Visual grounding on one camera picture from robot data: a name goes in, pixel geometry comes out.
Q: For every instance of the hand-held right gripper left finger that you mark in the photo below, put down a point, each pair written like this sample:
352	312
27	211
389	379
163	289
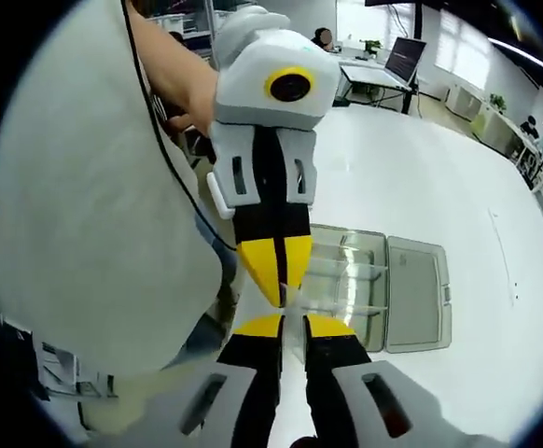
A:
257	359

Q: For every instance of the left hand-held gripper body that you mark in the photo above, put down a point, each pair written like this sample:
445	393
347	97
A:
248	60

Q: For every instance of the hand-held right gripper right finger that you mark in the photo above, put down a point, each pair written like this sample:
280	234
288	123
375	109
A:
332	359

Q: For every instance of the clear plastic divider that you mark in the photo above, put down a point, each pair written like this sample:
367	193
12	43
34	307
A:
346	261
337	298

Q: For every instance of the grey transparent guide fixture box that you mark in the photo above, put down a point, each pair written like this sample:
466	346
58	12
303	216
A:
416	289

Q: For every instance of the person's right hand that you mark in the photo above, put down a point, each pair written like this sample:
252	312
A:
304	442

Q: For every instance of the white standing desk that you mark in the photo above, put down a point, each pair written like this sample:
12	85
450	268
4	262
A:
369	77

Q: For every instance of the small potted plant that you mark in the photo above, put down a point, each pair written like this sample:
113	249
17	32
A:
371	46

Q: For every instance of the monitor on stand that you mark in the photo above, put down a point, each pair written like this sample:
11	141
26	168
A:
404	60

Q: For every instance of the person's white shirt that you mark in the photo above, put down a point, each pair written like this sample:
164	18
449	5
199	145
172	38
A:
89	186

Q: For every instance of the white printed carton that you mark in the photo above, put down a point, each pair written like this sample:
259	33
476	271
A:
57	364

